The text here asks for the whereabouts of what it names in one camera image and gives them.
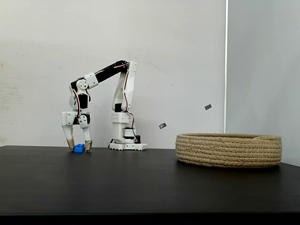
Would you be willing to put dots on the blue lego block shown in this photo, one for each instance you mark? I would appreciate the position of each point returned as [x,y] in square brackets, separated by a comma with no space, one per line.
[79,149]

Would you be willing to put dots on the grey tape piece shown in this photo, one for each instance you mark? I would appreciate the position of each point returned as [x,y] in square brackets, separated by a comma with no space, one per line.
[162,125]
[208,107]

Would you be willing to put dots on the white vertical corner strip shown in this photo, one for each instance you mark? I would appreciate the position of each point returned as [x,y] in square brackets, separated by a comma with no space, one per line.
[226,70]

